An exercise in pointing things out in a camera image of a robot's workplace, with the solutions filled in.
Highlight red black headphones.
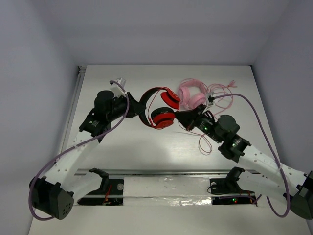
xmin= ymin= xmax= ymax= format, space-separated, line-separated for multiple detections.
xmin=138 ymin=87 xmax=180 ymax=130

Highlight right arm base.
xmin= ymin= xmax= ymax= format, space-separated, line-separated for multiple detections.
xmin=207 ymin=167 xmax=261 ymax=205

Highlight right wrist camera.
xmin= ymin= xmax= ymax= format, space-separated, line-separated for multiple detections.
xmin=205 ymin=92 xmax=215 ymax=107

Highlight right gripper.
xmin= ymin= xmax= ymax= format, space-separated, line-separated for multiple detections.
xmin=174 ymin=103 xmax=223 ymax=143

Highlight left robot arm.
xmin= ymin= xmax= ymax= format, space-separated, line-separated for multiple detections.
xmin=28 ymin=90 xmax=147 ymax=221

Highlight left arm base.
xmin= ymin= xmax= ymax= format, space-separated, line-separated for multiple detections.
xmin=77 ymin=168 xmax=124 ymax=206

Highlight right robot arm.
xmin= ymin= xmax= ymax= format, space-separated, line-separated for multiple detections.
xmin=175 ymin=105 xmax=313 ymax=220

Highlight pink headphones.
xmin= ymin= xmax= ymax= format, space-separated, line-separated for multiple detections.
xmin=178 ymin=78 xmax=208 ymax=110

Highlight pink headphone cable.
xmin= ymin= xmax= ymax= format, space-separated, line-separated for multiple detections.
xmin=202 ymin=80 xmax=237 ymax=118

